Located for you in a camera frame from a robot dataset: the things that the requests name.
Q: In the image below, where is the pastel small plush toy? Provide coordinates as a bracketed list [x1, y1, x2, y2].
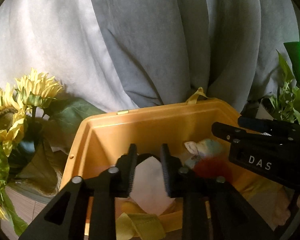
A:
[184, 139, 224, 169]

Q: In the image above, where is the red green fluffy plush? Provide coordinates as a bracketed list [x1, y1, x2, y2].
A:
[193, 157, 234, 183]

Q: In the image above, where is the white square cloth pad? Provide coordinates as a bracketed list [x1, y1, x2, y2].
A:
[129, 157, 174, 216]

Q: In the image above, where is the black mouse plush toy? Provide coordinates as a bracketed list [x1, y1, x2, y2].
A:
[136, 153, 161, 165]

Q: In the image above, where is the person right hand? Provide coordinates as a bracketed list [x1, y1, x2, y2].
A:
[272, 186, 300, 230]

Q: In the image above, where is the potted green plant white pot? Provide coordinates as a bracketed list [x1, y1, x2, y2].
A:
[256, 51, 300, 125]

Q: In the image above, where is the orange plastic crate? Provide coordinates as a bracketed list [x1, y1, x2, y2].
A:
[62, 93, 277, 225]

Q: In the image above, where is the sunflower bouquet in vase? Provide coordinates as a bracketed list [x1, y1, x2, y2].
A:
[0, 68, 102, 236]

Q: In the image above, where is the grey curtain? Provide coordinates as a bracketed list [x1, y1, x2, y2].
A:
[91, 0, 299, 111]

